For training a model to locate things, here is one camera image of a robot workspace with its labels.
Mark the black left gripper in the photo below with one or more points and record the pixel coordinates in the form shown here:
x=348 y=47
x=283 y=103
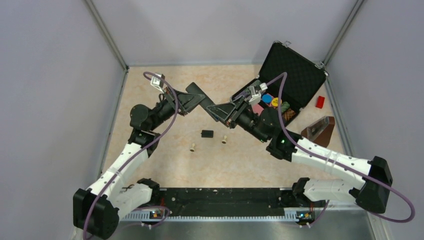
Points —
x=187 y=101

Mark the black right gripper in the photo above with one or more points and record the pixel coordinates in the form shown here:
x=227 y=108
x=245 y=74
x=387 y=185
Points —
x=230 y=112

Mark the black remote control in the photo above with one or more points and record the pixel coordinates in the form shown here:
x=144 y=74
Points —
x=205 y=102

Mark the black remote battery cover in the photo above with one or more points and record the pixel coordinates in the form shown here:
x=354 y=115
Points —
x=207 y=133

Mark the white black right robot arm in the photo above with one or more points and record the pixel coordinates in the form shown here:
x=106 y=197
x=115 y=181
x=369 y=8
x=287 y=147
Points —
x=359 y=181

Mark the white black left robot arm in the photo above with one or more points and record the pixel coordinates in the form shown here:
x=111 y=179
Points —
x=99 y=208

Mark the red playing card deck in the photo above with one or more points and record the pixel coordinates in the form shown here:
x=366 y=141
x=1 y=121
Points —
x=257 y=109

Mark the cream chess pawn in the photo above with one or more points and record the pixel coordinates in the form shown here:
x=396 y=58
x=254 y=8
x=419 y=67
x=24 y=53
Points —
x=193 y=147
x=224 y=140

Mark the blue round chip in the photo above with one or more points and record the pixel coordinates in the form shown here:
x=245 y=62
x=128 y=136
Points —
x=267 y=99

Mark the yellow big blind chip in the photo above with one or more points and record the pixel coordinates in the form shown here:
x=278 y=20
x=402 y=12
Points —
x=276 y=102

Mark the green chip stack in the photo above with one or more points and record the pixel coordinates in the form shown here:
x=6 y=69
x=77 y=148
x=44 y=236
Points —
x=284 y=106

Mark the orange black chip stack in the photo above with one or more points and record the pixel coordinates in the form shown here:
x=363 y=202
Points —
x=289 y=114

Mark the black poker chip case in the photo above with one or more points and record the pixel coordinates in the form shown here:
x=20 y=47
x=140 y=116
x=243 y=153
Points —
x=304 y=77

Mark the red toy brick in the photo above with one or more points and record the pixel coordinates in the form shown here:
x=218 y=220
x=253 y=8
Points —
x=320 y=101

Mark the brown metronome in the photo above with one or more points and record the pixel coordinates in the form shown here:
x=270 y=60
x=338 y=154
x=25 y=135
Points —
x=320 y=132

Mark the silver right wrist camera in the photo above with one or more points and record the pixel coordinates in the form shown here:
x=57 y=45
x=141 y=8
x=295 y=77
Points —
x=255 y=93

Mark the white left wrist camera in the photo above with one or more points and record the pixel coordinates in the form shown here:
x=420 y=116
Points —
x=157 y=82

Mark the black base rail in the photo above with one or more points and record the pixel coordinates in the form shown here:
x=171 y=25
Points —
x=298 y=205

